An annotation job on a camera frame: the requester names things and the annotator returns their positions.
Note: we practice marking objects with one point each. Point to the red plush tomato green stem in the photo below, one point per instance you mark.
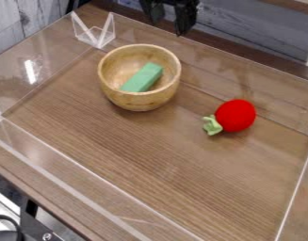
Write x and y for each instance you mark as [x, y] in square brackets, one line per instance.
[232, 117]

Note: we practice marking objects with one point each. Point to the black table leg bracket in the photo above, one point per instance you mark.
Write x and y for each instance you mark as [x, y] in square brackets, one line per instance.
[32, 228]

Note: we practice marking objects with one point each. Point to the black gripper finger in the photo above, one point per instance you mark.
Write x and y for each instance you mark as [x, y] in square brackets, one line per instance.
[185, 13]
[153, 10]

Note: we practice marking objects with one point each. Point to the clear acrylic tray walls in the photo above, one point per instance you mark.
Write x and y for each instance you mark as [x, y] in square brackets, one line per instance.
[143, 176]

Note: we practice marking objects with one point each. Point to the light wooden bowl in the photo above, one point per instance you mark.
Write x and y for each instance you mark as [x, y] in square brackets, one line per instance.
[121, 63]

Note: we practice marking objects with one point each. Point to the clear acrylic corner bracket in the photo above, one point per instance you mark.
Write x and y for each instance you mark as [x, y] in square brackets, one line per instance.
[95, 36]

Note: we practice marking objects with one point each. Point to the green rectangular block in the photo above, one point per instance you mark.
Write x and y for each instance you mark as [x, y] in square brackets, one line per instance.
[144, 78]

